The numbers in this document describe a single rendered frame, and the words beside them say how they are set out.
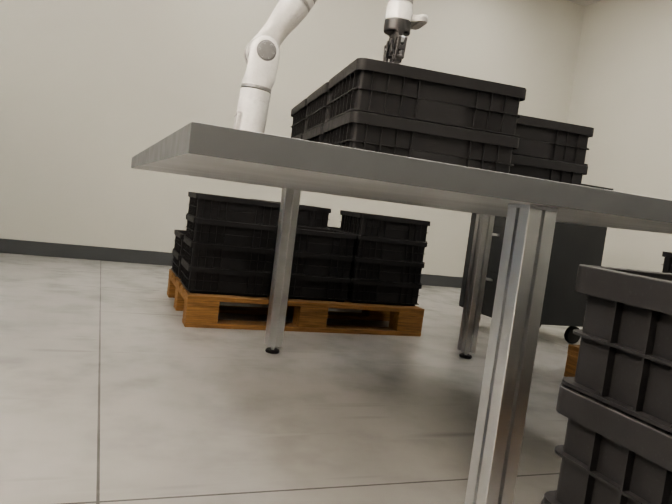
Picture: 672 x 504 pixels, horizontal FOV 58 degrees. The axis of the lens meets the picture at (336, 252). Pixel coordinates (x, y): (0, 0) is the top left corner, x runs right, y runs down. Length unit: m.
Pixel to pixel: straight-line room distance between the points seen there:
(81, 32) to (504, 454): 4.23
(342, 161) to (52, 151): 4.00
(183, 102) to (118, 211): 0.94
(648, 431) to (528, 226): 0.60
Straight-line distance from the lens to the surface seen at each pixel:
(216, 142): 0.79
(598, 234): 3.67
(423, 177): 0.89
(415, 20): 1.80
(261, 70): 1.86
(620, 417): 0.54
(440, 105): 1.37
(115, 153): 4.73
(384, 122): 1.31
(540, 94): 6.16
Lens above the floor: 0.62
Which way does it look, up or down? 4 degrees down
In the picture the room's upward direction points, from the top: 7 degrees clockwise
